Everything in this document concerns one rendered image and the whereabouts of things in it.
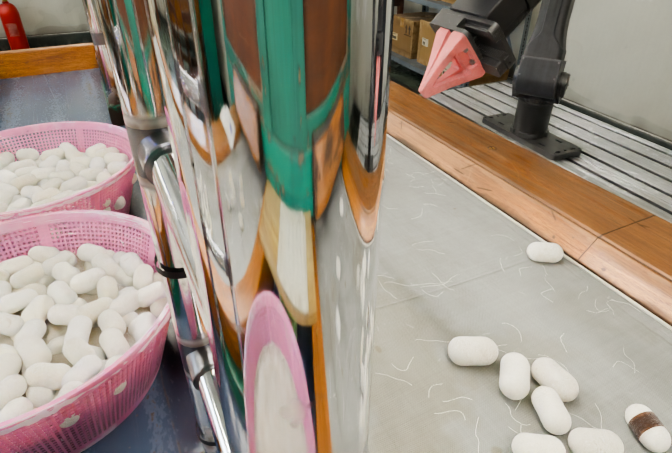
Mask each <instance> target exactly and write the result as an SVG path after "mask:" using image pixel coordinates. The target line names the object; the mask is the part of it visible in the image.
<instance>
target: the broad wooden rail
mask: <svg viewBox="0 0 672 453"><path fill-rule="evenodd" d="M387 134H388V135H389V136H391V137H392V138H394V139H395V140H397V141H398V142H400V143H401V144H403V145H404V146H406V147H407V148H409V149H410V150H412V151H413V152H414V153H416V154H417V155H419V156H420V157H422V158H423V159H425V160H426V161H428V162H429V163H431V164H432V165H434V166H435V167H437V168H438V169H440V170H441V171H443V172H444V173H446V174H447V175H448V176H450V177H451V178H453V179H454V180H456V181H457V182H459V183H460V184H462V185H463V186H465V187H466V188H468V189H469V190H471V191H472V192H474V193H475V194H477V195H478V196H479V197H481V198H482V199H484V200H485V201H487V202H488V203H490V204H491V205H493V206H494V207H496V208H497V209H499V210H500V211H502V212H503V213H505V214H506V215H508V216H509V217H511V218H512V219H513V220H515V221H516V222H518V223H519V224H521V225H522V226H524V227H525V228H527V229H528V230H530V231H531V232H533V233H534V234H536V235H537V236H539V237H540V238H542V239H543V240H544V241H546V242H547V243H556V244H558V245H559V246H560V247H561V248H562V250H563V253H564V254H565V255H567V256H568V257H570V258H571V259H573V260H574V261H576V262H577V263H578V264H580V265H581V266H583V267H584V268H586V269H587V270H589V271H590V272H592V273H593V274H595V275H596V276H598V277H599V278H601V279H602V280H604V281H605V282H607V283H608V284H609V285H611V286H612V287H614V288H615V289H617V290H618V291H620V292H621V293H623V294H624V295H626V296H627V297H629V298H630V299H632V300H633V301H635V302H636V303H638V304H639V305H641V306H642V307H643V308H645V309H646V310H648V311H649V312H651V313H652V314H654V315H655V316H657V317H658V318H660V319H661V320H663V321H664V322H666V323H667V324H669V325H670V326H672V223H670V222H668V221H666V220H664V219H662V218H660V217H658V216H656V215H654V214H652V213H650V212H648V211H646V210H644V209H642V208H641V207H639V206H637V205H635V204H633V203H631V202H629V201H627V200H625V199H623V198H621V197H619V196H617V195H615V194H613V193H611V192H609V191H607V190H605V189H603V188H601V187H599V186H597V185H595V184H593V183H591V182H589V181H587V180H586V179H584V178H582V177H580V176H578V175H576V174H574V173H572V172H570V171H568V170H566V169H564V168H562V167H560V166H558V165H556V164H554V163H552V162H550V161H548V160H546V159H544V158H542V157H540V156H538V155H536V154H534V153H532V152H531V151H529V150H527V149H525V148H523V147H521V146H519V145H517V144H515V143H513V142H511V141H509V140H507V139H505V138H503V137H501V136H499V135H497V134H495V133H493V132H491V131H489V130H487V129H485V128H483V127H481V126H479V125H477V124H475V123H474V122H472V121H470V120H468V119H466V118H464V117H462V116H460V115H458V114H456V113H454V112H452V111H450V110H448V109H446V108H444V107H442V106H440V105H438V104H435V103H434V102H432V101H430V100H428V99H426V98H424V97H422V96H420V95H419V94H417V93H415V92H413V91H411V90H409V89H407V88H405V87H403V86H401V85H399V84H397V83H395V82H393V81H391V80H390V86H389V102H388V119H387Z"/></svg>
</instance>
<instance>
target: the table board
mask: <svg viewBox="0 0 672 453"><path fill-rule="evenodd" d="M95 68H99V65H98V62H97V59H96V54H95V50H94V46H93V42H92V43H81V44H71V45H60V46H50V47H39V48H29V49H18V50H8V51H0V79H7V78H16V77H25V76H33V75H42V74H51V73H60V72H68V71H77V70H86V69H95Z"/></svg>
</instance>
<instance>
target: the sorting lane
mask: <svg viewBox="0 0 672 453"><path fill-rule="evenodd" d="M384 171H385V174H386V176H385V179H384V185H383V202H382V218H381V235H380V251H379V268H378V284H377V301H376V317H375V334H374V350H373V367H372V383H371V400H370V416H369V433H368V449H367V453H513V451H512V447H511V445H512V441H513V439H514V437H515V436H516V435H518V434H519V433H533V434H541V435H551V436H554V437H556V438H557V439H559V440H560V441H561V442H562V444H563V445H564V447H565V450H566V453H573V452H572V451H571V450H570V448H569V445H568V436H569V434H570V432H571V431H572V430H573V429H575V428H579V427H582V428H594V429H606V430H610V431H612V432H614V433H615V434H616V435H618V436H619V437H620V439H621V440H622V442H623V445H624V453H656V452H652V451H650V450H648V449H647V448H645V447H644V446H643V444H642V443H640V441H639V440H638V439H637V437H636V436H635V435H634V433H633V432H632V430H631V429H630V428H629V426H628V424H627V422H626V420H625V411H626V409H627V408H628V407H629V406H630V405H632V404H642V405H644V406H647V407H648V408H649V409H650V410H651V411H652V412H654V413H655V414H656V416H657V417H658V418H659V420H660V421H661V422H662V423H663V425H664V426H665V427H666V429H667V431H668V432H669V434H670V437H671V446H670V448H669V449H668V450H667V451H665V452H662V453H672V326H670V325H669V324H667V323H666V322H664V321H663V320H661V319H660V318H658V317H657V316H655V315H654V314H652V313H651V312H649V311H648V310H646V309H645V308H643V307H642V306H641V305H639V304H638V303H636V302H635V301H633V300H632V299H630V298H629V297H627V296H626V295H624V294H623V293H621V292H620V291H618V290H617V289H615V288H614V287H612V286H611V285H609V284H608V283H607V282H605V281H604V280H602V279H601V278H599V277H598V276H596V275H595V274H593V273H592V272H590V271H589V270H587V269H586V268H584V267H583V266H581V265H580V264H578V263H577V262H576V261H574V260H573V259H571V258H570V257H568V256H567V255H565V254H564V253H563V257H562V259H561V260H560V261H558V262H555V263H551V262H538V261H533V260H531V259H530V258H529V257H528V256H527V252H526V250H527V247H528V246H529V245H530V244H531V243H533V242H546V241H544V240H543V239H542V238H540V237H539V236H537V235H536V234H534V233H533V232H531V231H530V230H528V229H527V228H525V227H524V226H522V225H521V224H519V223H518V222H516V221H515V220H513V219H512V218H511V217H509V216H508V215H506V214H505V213H503V212H502V211H500V210H499V209H497V208H496V207H494V206H493V205H491V204H490V203H488V202H487V201H485V200H484V199H482V198H481V197H479V196H478V195H477V194H475V193H474V192H472V191H471V190H469V189H468V188H466V187H465V186H463V185H462V184H460V183H459V182H457V181H456V180H454V179H453V178H451V177H450V176H448V175H447V174H446V173H444V172H443V171H441V170H440V169H438V168H437V167H435V166H434V165H432V164H431V163H429V162H428V161H426V160H425V159H423V158H422V157H420V156H419V155H417V154H416V153H414V152H413V151H412V150H410V149H409V148H407V147H406V146H404V145H403V144H401V143H400V142H398V141H397V140H395V139H394V138H392V137H391V136H389V135H388V134H387V136H386V152H385V169H384ZM546 243H547V242H546ZM459 336H470V337H477V336H480V337H487V338H490V339H491V340H492V341H494V342H495V344H496V345H497V348H498V357H497V359H496V360H495V361H494V362H493V363H492V364H490V365H485V366H460V365H457V364H455V363H454V362H453V361H452V360H451V359H450V357H449V355H448V345H449V343H450V341H451V340H452V339H454V338H455V337H459ZM511 352H516V353H520V354H522V355H523V356H524V357H525V358H526V359H527V360H528V362H529V365H530V390H529V393H528V395H527V396H526V397H524V398H523V399H520V400H512V399H509V398H508V397H506V396H505V395H504V394H503V393H502V391H501V390H500V387H499V377H500V362H501V359H502V358H503V356H504V355H506V354H507V353H511ZM541 357H547V358H550V359H552V360H554V361H555V362H556V363H557V364H559V365H560V366H561V367H562V368H563V369H564V370H566V371H567V372H568V373H569V374H570V375H572V376H573V377H574V378H575V379H576V381H577V383H578V386H579V393H578V395H577V397H576V398H575V399H574V400H572V401H569V402H563V401H562V402H563V404H564V406H565V408H566V409H567V411H568V413H569V415H570V417H571V422H572V423H571V427H570V429H569V431H568V432H567V433H565V434H563V435H555V434H552V433H550V432H548V431H547V430H546V429H545V428H544V426H543V424H542V422H541V420H540V418H539V416H538V414H537V412H536V410H535V408H534V406H533V404H532V400H531V397H532V393H533V391H534V390H535V389H536V388H538V387H540V386H541V385H540V384H539V383H538V382H537V381H536V380H535V379H534V378H533V376H532V373H531V366H532V364H533V362H534V361H535V360H536V359H538V358H541Z"/></svg>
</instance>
